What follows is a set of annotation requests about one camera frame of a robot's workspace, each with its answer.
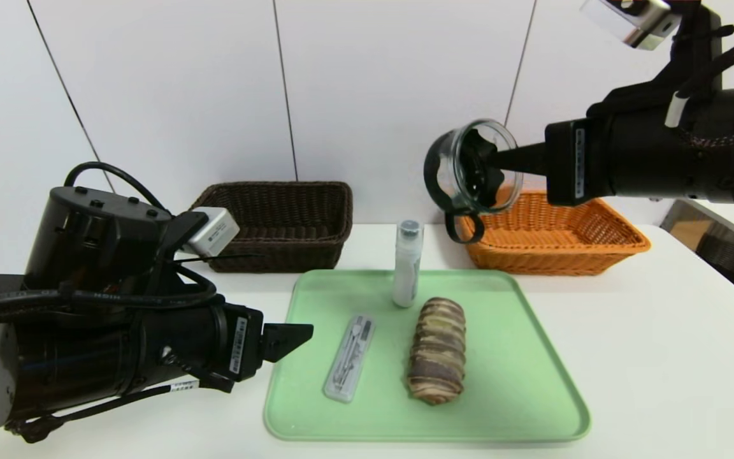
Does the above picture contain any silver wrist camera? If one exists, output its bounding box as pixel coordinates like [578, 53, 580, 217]
[182, 207, 240, 257]
[580, 0, 683, 50]

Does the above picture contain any dark brown wicker basket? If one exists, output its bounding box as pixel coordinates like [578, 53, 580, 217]
[190, 182, 354, 273]

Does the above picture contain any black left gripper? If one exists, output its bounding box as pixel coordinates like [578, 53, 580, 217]
[136, 302, 314, 394]

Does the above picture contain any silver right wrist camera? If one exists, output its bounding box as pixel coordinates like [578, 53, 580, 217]
[580, 0, 683, 50]

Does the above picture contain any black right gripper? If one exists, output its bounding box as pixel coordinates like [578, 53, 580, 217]
[462, 88, 690, 207]

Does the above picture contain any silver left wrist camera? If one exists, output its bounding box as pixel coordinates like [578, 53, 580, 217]
[182, 207, 240, 257]

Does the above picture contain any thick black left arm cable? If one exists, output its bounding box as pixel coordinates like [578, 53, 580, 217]
[0, 280, 218, 332]

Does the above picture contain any white plastic bottle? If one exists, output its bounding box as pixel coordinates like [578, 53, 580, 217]
[391, 220, 424, 308]

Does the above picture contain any orange wicker basket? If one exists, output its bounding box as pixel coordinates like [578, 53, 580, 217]
[455, 190, 651, 276]

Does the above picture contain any braided black right arm cable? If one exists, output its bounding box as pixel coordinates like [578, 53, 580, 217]
[663, 29, 734, 128]

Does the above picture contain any light green plastic tray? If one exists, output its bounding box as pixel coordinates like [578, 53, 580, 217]
[264, 269, 592, 442]

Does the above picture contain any striped brown bread roll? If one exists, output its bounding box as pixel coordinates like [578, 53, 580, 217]
[407, 296, 468, 405]

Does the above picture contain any clear plastic compass case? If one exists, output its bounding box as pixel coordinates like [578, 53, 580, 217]
[323, 312, 376, 402]

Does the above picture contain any glass cup with black holder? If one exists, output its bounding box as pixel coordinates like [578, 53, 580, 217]
[423, 119, 525, 244]

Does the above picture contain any black left camera cable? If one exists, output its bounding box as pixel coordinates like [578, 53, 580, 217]
[64, 161, 170, 214]

